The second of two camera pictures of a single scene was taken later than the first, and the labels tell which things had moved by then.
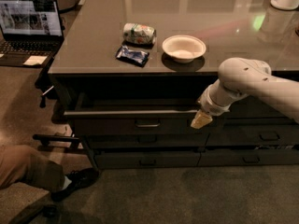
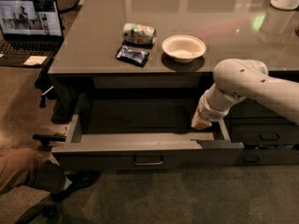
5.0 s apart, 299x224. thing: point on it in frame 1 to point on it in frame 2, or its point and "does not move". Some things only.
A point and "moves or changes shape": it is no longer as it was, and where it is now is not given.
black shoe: [78, 178] does not move
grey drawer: [135, 123] moves or changes shape
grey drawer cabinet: [136, 60] does not move
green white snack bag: [139, 34] does not move
